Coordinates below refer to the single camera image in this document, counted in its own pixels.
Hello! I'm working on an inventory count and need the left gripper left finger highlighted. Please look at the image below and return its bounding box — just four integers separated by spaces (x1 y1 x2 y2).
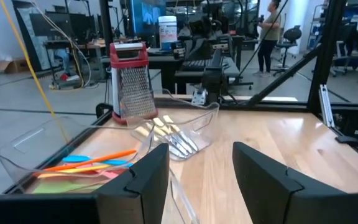
0 142 170 224

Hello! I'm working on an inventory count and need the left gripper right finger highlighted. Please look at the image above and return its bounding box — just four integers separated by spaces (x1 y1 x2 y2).
231 142 358 224

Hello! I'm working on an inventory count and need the red silicone spatula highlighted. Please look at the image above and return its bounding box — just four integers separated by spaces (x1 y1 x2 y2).
85 167 129 175

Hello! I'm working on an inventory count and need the orange silicone spatula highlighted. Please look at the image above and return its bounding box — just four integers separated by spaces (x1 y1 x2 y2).
44 149 138 172

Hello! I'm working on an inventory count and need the blue silicone spatula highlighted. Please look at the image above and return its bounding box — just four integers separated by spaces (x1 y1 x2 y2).
62 154 135 168

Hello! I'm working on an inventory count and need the green silicone spatula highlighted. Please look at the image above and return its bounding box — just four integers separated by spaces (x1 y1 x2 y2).
32 181 104 195

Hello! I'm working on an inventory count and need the clear plastic bin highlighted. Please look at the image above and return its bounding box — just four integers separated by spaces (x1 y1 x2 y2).
0 116 155 196
168 169 201 224
131 88 221 162

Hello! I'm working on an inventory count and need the silver aluminium extrusion piece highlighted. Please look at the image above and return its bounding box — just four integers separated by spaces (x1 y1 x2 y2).
318 83 336 129

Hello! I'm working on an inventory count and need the red steel box grater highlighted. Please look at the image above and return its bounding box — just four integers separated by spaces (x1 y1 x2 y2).
109 42 160 126

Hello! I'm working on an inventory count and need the silver mounting plate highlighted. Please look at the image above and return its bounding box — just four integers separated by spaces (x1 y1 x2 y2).
191 88 208 107

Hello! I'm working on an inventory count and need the grey computer cart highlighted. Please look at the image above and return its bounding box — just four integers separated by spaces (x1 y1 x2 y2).
101 46 242 95

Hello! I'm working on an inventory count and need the backlit black keyboard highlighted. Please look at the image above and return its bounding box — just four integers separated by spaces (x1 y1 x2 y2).
180 58 213 72

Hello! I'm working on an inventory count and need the black office chair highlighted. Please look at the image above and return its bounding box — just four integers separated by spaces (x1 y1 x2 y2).
271 24 303 77

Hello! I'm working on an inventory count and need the person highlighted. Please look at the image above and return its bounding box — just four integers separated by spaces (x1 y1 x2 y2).
253 0 283 78

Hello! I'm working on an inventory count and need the dark background desk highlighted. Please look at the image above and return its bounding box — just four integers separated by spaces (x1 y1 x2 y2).
43 37 107 90

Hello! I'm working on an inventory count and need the blue white item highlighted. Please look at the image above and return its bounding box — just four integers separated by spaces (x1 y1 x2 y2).
157 15 178 51

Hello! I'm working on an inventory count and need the cardboard box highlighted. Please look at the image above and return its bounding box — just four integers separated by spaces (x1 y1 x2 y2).
0 58 30 75

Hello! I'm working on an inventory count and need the computer monitor with black stand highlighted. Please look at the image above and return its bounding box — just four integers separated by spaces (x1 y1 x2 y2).
131 0 167 47

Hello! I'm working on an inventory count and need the yellow hanging cable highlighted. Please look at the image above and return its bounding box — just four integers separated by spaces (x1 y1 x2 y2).
0 0 70 143

